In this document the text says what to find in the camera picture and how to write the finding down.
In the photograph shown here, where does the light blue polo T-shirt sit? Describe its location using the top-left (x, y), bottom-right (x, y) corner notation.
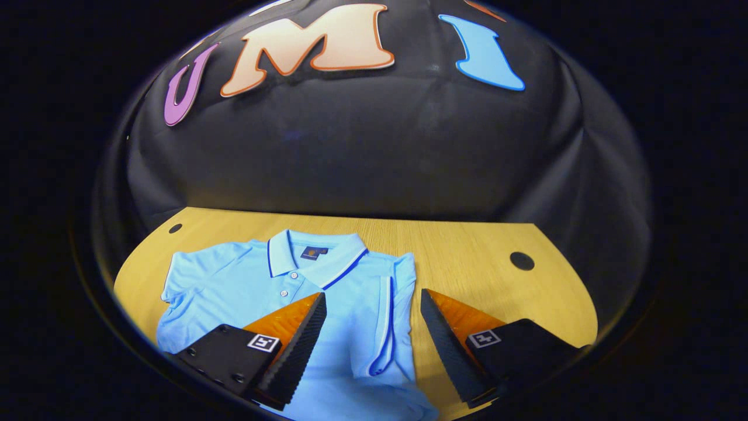
top-left (155, 229), bottom-right (439, 421)

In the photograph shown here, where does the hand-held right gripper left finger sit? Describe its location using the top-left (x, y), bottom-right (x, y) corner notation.
top-left (167, 291), bottom-right (328, 412)

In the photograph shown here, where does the black backdrop cloth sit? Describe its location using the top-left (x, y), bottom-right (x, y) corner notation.
top-left (91, 0), bottom-right (652, 351)

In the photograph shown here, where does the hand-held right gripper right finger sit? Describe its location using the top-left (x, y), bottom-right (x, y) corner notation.
top-left (420, 288), bottom-right (588, 409)

